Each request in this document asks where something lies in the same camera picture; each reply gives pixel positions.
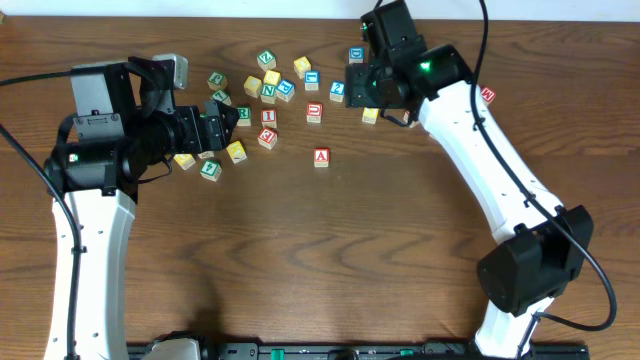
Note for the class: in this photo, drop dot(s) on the yellow K block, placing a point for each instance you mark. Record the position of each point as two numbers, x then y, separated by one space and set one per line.
237 152

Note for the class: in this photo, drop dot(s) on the blue P block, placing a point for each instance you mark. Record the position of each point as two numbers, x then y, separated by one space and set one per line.
285 90

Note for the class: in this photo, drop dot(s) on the yellow s block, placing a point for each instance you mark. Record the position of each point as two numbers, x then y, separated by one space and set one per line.
272 77
370 115

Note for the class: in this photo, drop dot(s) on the green J block left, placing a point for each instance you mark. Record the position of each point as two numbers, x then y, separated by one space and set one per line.
217 81

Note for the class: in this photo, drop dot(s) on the green 4 block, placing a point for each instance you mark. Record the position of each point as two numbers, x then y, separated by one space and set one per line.
211 170

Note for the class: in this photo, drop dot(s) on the red M block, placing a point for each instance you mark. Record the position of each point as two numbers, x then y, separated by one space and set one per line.
488 95

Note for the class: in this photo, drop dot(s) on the yellow O block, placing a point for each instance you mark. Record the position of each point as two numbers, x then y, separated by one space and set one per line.
301 66

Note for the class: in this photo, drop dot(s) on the green R block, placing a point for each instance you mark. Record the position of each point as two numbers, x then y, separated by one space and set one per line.
244 116

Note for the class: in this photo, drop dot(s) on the blue L block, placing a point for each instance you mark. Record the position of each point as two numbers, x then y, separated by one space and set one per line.
311 80

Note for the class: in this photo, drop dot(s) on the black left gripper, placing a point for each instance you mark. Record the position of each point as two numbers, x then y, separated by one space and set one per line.
212 138

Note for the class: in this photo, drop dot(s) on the red U block left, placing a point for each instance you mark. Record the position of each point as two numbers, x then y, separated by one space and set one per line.
314 112

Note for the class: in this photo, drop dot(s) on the yellow C block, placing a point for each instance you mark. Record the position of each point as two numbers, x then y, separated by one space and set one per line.
253 86

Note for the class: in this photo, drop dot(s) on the green N block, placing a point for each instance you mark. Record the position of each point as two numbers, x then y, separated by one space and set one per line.
268 94

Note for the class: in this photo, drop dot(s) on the blue T block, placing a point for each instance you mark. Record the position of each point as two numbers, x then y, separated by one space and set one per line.
206 155

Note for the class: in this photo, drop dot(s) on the yellow S block centre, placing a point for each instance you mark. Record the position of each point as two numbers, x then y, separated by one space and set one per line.
370 115

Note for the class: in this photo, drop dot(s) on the red A block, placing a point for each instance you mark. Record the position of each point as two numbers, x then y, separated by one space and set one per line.
321 157

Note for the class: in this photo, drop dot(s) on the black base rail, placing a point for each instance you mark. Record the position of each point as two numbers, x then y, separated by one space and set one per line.
429 350

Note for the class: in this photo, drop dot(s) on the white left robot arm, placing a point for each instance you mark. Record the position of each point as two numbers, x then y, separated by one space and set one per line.
126 120

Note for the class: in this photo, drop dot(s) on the red E block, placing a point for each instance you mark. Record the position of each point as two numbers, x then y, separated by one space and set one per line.
267 138

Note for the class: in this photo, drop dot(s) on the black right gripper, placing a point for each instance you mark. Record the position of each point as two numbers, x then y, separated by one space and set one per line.
357 94

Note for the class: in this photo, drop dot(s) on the yellow G block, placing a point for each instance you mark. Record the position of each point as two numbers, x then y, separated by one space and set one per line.
185 161

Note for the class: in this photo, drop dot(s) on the green 7 block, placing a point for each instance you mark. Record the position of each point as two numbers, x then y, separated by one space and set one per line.
221 96

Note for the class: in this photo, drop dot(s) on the blue D block far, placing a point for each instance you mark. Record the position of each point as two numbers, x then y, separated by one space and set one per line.
356 55

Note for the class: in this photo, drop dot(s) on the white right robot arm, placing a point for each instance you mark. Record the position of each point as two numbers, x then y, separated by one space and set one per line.
540 245

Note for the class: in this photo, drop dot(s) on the red I block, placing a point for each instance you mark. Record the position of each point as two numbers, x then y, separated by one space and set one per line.
269 118

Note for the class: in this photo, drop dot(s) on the blue 2 block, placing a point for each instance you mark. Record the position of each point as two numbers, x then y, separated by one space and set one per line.
337 91

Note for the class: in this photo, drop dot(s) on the green Z block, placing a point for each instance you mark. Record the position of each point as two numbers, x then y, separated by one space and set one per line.
266 60

